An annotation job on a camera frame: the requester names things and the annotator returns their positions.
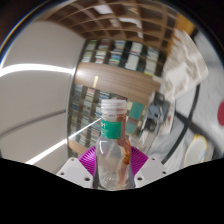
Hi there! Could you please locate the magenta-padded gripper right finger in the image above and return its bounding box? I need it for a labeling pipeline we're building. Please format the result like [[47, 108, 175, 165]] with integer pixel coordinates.
[[129, 146, 169, 189]]

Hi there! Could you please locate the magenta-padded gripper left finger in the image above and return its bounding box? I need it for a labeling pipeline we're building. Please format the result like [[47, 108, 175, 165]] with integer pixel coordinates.
[[56, 146, 99, 189]]

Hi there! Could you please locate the clear plastic bottle green label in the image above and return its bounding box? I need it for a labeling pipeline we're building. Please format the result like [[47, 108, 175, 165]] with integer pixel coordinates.
[[94, 98, 136, 190]]

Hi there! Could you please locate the tall bookshelf with books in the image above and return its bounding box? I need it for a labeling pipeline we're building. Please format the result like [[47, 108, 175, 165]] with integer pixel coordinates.
[[79, 38, 161, 78], [68, 84, 148, 158]]

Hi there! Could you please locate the dark grey architectural model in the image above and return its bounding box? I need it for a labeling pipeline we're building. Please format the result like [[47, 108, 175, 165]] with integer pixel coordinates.
[[143, 91, 174, 134]]

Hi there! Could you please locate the flat round red coaster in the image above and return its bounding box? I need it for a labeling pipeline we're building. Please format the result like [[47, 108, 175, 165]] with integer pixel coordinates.
[[217, 101, 224, 126]]

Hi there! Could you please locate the white city block model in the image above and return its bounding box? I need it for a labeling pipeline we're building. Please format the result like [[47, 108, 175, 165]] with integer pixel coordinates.
[[159, 28, 209, 101]]

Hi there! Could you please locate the ceiling light strip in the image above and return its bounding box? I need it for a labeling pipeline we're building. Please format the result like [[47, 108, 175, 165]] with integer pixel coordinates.
[[0, 63, 76, 78]]

